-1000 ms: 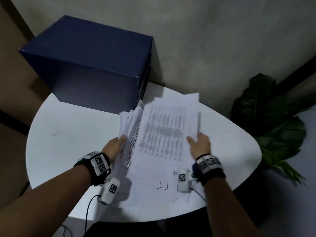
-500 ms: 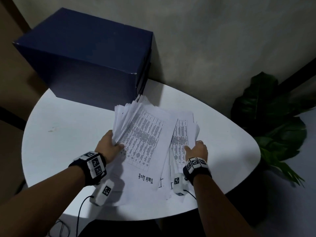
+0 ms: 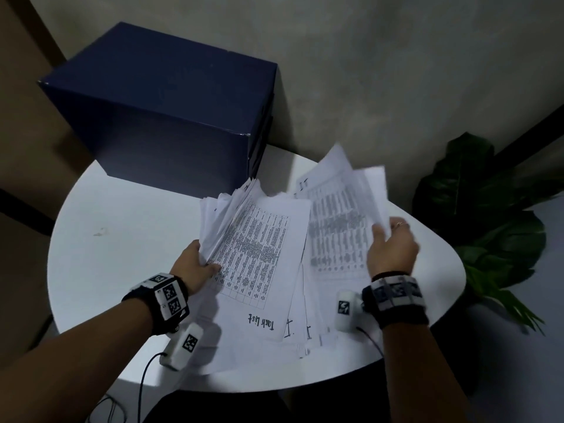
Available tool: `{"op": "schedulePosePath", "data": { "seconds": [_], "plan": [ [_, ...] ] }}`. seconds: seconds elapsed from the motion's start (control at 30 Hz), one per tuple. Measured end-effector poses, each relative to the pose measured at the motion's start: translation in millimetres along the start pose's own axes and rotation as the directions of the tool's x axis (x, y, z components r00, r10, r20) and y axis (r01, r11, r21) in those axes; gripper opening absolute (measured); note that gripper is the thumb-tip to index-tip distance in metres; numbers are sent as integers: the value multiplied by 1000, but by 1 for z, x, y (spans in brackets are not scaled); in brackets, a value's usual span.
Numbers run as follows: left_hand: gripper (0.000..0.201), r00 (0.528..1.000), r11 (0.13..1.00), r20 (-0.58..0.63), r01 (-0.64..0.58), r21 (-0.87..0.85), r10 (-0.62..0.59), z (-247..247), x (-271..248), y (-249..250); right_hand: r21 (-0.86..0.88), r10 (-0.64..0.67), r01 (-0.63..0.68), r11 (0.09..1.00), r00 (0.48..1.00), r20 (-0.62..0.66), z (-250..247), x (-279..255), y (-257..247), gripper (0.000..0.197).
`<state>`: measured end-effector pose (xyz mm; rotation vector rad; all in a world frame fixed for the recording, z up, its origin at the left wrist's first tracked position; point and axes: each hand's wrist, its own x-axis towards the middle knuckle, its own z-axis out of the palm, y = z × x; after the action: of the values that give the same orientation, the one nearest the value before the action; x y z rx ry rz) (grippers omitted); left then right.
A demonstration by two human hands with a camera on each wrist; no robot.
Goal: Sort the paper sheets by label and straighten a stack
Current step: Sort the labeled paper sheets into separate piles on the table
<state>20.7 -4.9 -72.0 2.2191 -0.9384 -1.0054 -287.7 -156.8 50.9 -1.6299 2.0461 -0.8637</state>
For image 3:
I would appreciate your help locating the person's left forearm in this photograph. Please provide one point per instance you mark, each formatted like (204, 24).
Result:
(79, 370)

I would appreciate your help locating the person's right thumb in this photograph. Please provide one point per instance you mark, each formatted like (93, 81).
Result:
(379, 235)

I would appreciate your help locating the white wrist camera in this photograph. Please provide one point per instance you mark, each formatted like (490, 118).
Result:
(348, 310)
(185, 345)

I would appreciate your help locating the black left wristband with markers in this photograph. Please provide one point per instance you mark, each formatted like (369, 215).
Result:
(165, 299)

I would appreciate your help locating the person's left hand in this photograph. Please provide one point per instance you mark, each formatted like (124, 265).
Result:
(189, 268)

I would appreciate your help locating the person's left thumb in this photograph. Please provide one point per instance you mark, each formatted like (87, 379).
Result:
(211, 270)

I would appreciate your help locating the person's right forearm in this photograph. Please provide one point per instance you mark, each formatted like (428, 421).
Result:
(418, 374)

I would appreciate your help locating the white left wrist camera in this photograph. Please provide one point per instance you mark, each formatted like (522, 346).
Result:
(185, 345)

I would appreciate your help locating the large dark blue box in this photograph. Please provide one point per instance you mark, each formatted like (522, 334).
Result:
(163, 118)

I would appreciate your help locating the pile of printed papers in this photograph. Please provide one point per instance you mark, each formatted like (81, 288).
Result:
(318, 303)

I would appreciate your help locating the black right wristband with markers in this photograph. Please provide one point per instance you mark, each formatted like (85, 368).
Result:
(396, 299)

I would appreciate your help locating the printed paper sheet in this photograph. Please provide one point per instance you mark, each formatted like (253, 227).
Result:
(374, 198)

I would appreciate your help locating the green leafy plant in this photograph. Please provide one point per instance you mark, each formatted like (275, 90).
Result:
(484, 215)

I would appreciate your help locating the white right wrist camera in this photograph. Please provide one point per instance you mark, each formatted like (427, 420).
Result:
(348, 310)

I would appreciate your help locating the person's right hand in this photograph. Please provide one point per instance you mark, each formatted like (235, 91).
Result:
(392, 255)

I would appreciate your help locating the black wristband with markers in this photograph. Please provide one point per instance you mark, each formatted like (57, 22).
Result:
(165, 299)
(396, 299)

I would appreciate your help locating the bundle of printed sheets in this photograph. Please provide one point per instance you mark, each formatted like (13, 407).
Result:
(260, 259)

